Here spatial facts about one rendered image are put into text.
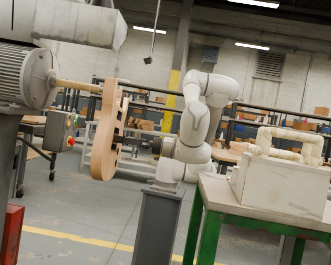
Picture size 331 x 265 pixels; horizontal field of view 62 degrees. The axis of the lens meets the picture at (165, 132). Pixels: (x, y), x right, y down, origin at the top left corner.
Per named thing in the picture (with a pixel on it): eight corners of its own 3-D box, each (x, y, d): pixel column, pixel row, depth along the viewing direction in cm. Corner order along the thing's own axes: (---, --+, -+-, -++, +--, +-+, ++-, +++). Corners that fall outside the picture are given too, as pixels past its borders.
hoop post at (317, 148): (310, 166, 92) (316, 139, 91) (306, 165, 95) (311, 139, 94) (320, 169, 92) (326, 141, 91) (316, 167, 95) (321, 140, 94)
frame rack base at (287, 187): (240, 205, 93) (249, 156, 92) (233, 194, 108) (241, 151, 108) (322, 222, 91) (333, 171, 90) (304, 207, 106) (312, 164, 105)
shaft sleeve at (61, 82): (59, 85, 117) (55, 86, 114) (59, 77, 115) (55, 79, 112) (100, 92, 116) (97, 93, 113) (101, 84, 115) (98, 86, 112)
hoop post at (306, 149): (301, 163, 100) (306, 138, 99) (297, 162, 103) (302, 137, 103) (310, 165, 100) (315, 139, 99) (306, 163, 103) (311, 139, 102)
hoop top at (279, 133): (263, 135, 93) (265, 125, 93) (261, 134, 96) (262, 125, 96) (325, 145, 91) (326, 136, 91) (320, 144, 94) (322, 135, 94)
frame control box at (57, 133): (5, 157, 131) (12, 104, 130) (29, 152, 153) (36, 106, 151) (54, 166, 130) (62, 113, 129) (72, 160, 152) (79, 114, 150)
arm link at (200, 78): (184, 78, 149) (208, 82, 149) (185, 62, 162) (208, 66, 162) (179, 98, 158) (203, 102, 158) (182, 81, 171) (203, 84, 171)
